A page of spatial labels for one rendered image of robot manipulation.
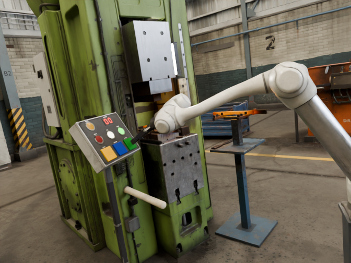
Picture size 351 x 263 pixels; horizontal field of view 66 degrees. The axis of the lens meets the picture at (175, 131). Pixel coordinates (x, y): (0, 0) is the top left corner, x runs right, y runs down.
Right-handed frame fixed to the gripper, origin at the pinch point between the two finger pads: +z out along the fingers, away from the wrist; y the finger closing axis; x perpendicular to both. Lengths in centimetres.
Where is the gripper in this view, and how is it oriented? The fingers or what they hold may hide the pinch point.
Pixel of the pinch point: (136, 139)
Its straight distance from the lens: 159.9
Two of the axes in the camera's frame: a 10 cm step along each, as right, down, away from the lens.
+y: 4.1, -2.2, 8.8
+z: -7.1, 5.3, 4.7
